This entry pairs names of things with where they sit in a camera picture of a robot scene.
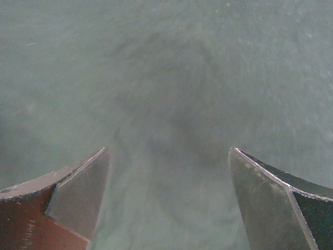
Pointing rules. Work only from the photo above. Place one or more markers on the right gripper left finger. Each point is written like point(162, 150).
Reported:
point(58, 210)

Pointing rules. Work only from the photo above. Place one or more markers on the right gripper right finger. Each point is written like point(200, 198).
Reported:
point(278, 209)

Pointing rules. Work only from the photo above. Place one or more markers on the black t-shirt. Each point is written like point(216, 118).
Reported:
point(169, 87)

